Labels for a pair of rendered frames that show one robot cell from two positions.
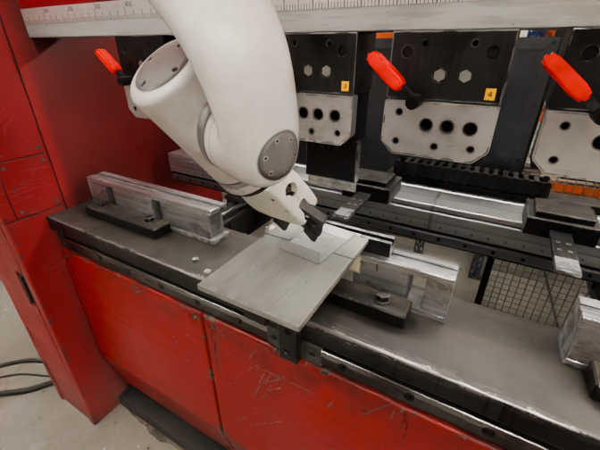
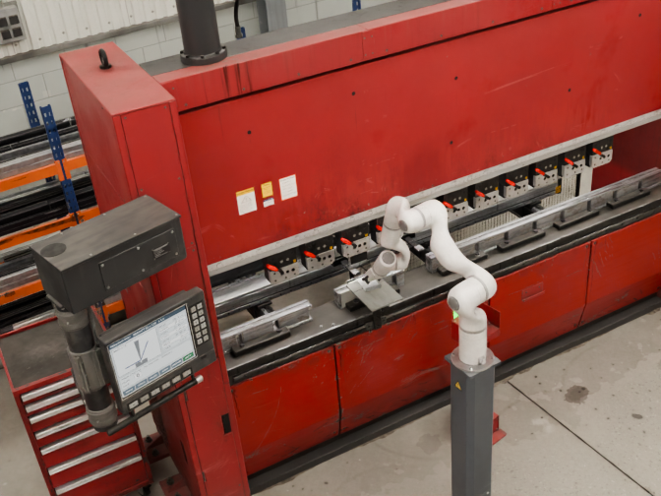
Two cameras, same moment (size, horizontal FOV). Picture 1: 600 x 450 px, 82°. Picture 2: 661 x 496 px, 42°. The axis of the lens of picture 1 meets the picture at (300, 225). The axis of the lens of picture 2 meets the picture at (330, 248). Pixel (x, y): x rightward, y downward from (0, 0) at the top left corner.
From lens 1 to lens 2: 3.97 m
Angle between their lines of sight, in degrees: 48
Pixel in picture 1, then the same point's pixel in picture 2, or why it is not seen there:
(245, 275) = (375, 301)
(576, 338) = (432, 265)
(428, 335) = (405, 289)
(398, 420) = (412, 319)
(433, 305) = (399, 280)
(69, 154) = not seen: hidden behind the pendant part
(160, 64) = (388, 258)
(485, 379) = (426, 287)
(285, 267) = (377, 293)
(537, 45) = not seen: hidden behind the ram
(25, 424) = not seen: outside the picture
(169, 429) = (292, 467)
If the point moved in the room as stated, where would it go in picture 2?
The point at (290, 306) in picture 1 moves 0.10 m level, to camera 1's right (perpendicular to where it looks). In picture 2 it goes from (394, 297) to (404, 286)
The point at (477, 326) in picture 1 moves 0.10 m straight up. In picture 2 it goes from (410, 279) to (409, 263)
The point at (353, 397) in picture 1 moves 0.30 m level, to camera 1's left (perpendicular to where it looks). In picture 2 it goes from (398, 325) to (370, 357)
